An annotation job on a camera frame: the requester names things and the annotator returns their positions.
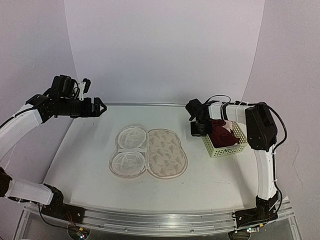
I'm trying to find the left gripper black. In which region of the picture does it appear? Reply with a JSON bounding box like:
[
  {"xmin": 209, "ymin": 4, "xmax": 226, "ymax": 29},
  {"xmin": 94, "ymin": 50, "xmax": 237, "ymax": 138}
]
[{"xmin": 58, "ymin": 96, "xmax": 107, "ymax": 118}]

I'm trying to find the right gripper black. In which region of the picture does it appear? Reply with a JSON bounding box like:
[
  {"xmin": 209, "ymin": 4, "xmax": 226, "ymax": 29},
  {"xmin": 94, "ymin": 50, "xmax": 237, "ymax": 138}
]
[{"xmin": 190, "ymin": 117, "xmax": 213, "ymax": 137}]

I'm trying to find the dark red bra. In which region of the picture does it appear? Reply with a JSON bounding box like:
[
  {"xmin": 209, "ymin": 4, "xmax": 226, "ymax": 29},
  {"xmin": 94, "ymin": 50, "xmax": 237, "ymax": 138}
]
[{"xmin": 209, "ymin": 120, "xmax": 240, "ymax": 148}]

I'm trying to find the floral mesh laundry bag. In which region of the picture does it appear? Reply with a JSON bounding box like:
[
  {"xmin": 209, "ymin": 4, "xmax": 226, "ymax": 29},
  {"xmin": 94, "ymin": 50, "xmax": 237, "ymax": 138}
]
[{"xmin": 109, "ymin": 126, "xmax": 188, "ymax": 180}]

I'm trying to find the pink bra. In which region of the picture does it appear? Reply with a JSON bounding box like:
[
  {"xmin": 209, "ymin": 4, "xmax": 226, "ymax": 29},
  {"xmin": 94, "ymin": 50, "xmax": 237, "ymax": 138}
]
[{"xmin": 222, "ymin": 120, "xmax": 233, "ymax": 133}]

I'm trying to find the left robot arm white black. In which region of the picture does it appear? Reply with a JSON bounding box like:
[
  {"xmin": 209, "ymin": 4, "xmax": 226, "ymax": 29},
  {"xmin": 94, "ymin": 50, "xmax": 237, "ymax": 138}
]
[{"xmin": 0, "ymin": 75, "xmax": 107, "ymax": 223}]

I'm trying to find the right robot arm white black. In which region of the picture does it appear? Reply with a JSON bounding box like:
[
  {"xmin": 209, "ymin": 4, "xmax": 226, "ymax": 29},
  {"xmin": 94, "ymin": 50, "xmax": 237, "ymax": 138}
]
[{"xmin": 185, "ymin": 98, "xmax": 283, "ymax": 229}]

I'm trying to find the light green plastic basket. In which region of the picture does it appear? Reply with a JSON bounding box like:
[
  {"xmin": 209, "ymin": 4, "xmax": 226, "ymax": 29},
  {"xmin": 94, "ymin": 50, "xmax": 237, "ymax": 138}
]
[{"xmin": 202, "ymin": 120, "xmax": 248, "ymax": 158}]

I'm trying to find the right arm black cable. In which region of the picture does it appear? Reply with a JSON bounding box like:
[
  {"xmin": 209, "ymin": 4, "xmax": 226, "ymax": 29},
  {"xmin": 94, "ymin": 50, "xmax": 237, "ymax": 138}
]
[{"xmin": 203, "ymin": 94, "xmax": 287, "ymax": 201}]

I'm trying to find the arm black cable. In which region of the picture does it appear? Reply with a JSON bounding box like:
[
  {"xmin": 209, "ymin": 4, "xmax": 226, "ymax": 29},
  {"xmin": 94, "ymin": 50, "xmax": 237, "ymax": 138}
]
[
  {"xmin": 0, "ymin": 104, "xmax": 41, "ymax": 131},
  {"xmin": 203, "ymin": 94, "xmax": 287, "ymax": 201}
]

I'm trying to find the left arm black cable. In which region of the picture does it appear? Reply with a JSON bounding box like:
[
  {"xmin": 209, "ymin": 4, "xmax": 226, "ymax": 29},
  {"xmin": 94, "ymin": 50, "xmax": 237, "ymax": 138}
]
[{"xmin": 0, "ymin": 104, "xmax": 41, "ymax": 131}]

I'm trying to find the aluminium front rail frame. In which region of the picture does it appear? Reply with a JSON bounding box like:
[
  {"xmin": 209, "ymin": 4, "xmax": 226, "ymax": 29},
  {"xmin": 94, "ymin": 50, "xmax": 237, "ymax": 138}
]
[{"xmin": 13, "ymin": 198, "xmax": 302, "ymax": 240}]

